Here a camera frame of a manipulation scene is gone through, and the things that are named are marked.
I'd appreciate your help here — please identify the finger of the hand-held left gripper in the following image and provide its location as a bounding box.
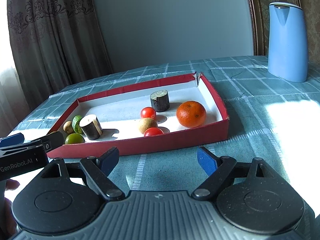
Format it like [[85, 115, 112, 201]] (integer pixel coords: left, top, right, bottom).
[[23, 131, 64, 153], [0, 133, 25, 148]]

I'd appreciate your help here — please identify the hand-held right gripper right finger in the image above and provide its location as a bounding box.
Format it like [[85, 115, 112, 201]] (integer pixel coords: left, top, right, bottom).
[[191, 146, 274, 202]]

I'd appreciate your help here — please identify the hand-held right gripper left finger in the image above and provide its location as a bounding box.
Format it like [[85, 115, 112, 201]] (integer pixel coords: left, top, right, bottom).
[[41, 146, 126, 202]]

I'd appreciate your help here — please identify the round green fruit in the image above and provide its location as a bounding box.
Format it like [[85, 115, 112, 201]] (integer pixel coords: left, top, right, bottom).
[[65, 133, 85, 145]]

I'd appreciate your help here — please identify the red cardboard box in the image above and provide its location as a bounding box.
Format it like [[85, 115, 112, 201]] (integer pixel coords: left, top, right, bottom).
[[46, 72, 230, 159]]

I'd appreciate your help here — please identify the dark sugarcane segment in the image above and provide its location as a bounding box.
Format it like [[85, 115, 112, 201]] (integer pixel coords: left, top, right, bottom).
[[79, 114, 103, 141], [150, 90, 171, 113]]

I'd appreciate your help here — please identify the person's left hand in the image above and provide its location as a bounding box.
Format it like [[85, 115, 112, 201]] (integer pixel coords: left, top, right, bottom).
[[4, 179, 21, 234]]

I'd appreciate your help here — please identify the oval green fruit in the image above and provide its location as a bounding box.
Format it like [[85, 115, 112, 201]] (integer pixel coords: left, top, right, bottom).
[[72, 115, 84, 134]]

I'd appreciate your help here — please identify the white sheer curtain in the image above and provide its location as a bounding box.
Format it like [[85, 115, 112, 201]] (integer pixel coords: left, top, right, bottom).
[[0, 60, 25, 122]]

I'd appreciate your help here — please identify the orange mandarin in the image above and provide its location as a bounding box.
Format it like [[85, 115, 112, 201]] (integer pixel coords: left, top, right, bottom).
[[176, 101, 207, 128]]

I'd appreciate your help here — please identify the large brown round fruit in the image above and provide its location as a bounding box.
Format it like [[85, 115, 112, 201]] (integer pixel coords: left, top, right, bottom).
[[138, 117, 158, 135]]

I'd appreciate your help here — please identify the red cherry tomato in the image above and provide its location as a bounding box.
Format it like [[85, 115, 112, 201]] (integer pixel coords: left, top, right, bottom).
[[140, 107, 157, 120], [143, 127, 164, 137]]

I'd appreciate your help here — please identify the teal checked tablecloth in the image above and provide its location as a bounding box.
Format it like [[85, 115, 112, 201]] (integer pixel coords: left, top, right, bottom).
[[0, 55, 320, 230]]

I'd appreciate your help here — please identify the brown patterned curtain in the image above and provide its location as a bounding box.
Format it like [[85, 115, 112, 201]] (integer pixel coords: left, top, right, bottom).
[[7, 0, 113, 105]]

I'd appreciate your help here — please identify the blue kettle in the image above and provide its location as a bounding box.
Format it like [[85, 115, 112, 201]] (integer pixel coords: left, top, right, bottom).
[[267, 2, 308, 83]]

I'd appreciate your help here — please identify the dark wooden frame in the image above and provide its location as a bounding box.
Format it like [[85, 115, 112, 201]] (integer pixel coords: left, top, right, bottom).
[[243, 0, 270, 57]]

